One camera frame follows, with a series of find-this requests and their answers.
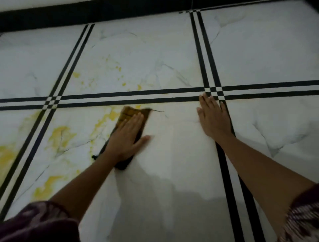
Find person's right hand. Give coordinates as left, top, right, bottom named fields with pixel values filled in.
left=196, top=92, right=234, bottom=144

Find dark brown cleaning cloth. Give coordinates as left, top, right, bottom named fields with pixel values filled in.
left=91, top=106, right=165, bottom=171

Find maroon patterned right sleeve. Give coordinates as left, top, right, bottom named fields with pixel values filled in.
left=278, top=183, right=319, bottom=242

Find person's left hand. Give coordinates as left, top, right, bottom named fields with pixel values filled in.
left=104, top=112, right=151, bottom=164

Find yellow stains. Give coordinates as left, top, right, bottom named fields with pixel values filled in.
left=0, top=55, right=144, bottom=202

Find person's left forearm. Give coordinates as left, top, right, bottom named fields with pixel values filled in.
left=50, top=151, right=119, bottom=222

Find person's right forearm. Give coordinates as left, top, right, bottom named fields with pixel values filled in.
left=215, top=133, right=316, bottom=237

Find black skirting strip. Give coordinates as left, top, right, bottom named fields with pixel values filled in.
left=0, top=0, right=319, bottom=33

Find maroon patterned left sleeve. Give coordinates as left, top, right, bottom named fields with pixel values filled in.
left=0, top=200, right=81, bottom=242

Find maroon patterned sleeve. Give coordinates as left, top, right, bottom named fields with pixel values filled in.
left=278, top=183, right=319, bottom=242
left=0, top=200, right=81, bottom=242

